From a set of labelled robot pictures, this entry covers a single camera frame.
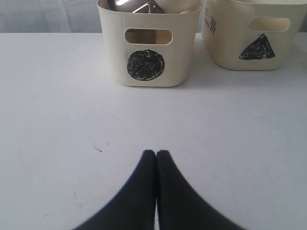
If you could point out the steel mug with handle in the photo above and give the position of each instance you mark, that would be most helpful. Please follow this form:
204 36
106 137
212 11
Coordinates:
134 6

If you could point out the white curtain backdrop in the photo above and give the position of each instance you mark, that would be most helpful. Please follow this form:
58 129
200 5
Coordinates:
49 16

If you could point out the cream bin triangle mark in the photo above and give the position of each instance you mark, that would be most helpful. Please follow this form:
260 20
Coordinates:
251 34

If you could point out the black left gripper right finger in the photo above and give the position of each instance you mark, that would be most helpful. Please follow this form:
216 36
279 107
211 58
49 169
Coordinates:
179 206

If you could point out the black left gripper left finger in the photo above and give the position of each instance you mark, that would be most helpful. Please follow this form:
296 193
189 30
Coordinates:
133 206

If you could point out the cream bin circle mark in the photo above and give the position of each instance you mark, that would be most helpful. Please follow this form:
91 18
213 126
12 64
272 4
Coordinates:
148 49

